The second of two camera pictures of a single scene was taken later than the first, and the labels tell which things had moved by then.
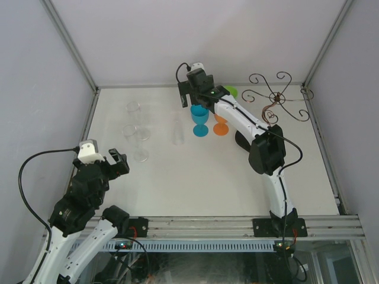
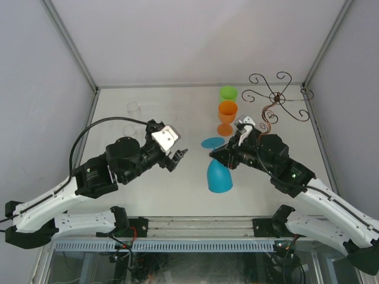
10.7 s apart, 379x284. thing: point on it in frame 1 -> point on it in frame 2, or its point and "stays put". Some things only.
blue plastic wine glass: [200, 116] -> [219, 176]
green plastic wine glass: [232, 90] stays put
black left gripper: [121, 166] -> [166, 161]
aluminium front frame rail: [241, 228] stays put
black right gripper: [189, 92] -> [233, 149]
